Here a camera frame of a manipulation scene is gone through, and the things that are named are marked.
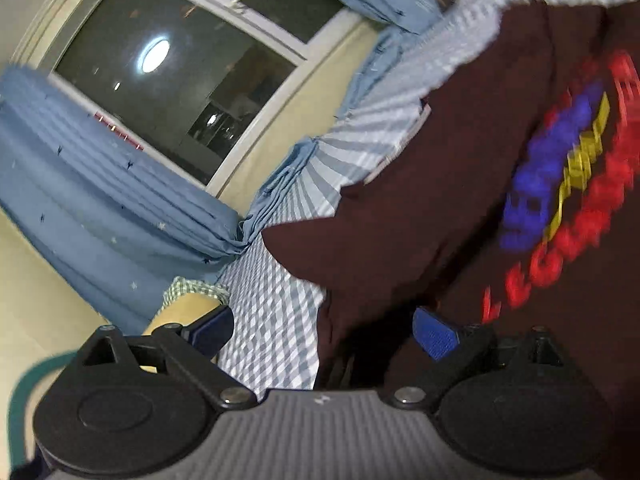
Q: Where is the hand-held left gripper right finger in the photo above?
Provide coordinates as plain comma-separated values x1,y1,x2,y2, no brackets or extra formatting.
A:
391,307,577,411

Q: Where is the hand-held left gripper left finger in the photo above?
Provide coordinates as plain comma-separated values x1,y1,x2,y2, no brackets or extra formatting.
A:
79,304,258,409

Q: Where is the maroon printed t-shirt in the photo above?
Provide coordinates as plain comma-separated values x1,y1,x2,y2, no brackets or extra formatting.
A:
262,0,640,480

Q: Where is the yellow pillow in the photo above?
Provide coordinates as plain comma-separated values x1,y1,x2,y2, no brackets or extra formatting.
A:
141,292,225,367

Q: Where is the green checked cloth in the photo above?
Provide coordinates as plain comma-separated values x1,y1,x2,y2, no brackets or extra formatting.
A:
161,276,232,307

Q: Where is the blue white striped bed sheet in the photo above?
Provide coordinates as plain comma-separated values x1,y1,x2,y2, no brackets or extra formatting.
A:
216,0,640,392

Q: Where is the teal trimmed cloth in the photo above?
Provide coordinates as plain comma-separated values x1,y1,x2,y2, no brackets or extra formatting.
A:
9,350,77,467

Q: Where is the red window sticker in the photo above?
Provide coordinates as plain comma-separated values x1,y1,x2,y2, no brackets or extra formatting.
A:
94,111,146,152

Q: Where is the white framed window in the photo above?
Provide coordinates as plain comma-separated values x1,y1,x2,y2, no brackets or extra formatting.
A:
10,0,363,202

